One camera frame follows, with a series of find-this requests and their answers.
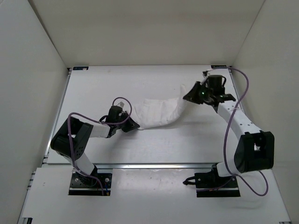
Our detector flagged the dark corner label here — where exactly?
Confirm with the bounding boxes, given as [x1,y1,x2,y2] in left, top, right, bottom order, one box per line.
[211,65,227,69]
[72,66,89,70]

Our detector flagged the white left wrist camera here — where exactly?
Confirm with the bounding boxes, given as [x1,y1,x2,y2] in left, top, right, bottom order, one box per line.
[117,102,124,108]

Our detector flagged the white pleated skirt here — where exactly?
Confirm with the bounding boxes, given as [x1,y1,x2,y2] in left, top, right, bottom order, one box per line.
[130,84,187,130]

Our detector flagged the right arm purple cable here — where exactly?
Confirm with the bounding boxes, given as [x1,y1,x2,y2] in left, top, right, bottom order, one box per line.
[211,66,269,196]

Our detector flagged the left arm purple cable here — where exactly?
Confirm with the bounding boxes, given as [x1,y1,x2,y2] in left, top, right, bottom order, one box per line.
[66,97,132,196]

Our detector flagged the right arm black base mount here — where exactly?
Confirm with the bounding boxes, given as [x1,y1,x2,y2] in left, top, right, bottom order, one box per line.
[183,171,241,198]

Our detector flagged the aluminium table edge rail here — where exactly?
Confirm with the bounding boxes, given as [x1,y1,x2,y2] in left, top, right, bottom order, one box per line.
[95,163,213,169]

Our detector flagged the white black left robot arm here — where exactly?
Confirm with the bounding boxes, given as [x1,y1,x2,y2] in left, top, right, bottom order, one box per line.
[50,105,140,186]

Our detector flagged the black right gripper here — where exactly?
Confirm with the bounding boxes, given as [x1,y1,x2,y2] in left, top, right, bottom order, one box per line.
[183,83,212,105]

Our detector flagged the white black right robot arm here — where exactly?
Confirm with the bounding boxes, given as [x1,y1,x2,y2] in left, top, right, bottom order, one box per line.
[183,75,275,187]

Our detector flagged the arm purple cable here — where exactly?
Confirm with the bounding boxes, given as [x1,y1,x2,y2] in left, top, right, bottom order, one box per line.
[66,97,132,196]
[211,66,269,196]

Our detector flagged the left dark corner label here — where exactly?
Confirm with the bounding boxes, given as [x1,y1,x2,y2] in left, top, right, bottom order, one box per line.
[72,66,89,70]

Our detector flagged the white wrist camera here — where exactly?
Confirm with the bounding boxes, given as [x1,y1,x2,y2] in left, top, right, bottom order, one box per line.
[117,102,124,108]
[202,70,211,83]

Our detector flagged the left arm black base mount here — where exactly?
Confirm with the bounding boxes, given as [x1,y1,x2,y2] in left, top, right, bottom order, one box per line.
[68,169,113,196]

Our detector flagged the right dark corner label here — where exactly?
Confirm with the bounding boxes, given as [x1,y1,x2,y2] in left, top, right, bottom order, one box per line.
[211,65,227,69]

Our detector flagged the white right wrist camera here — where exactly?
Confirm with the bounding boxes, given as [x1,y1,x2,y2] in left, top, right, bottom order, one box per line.
[202,70,211,83]

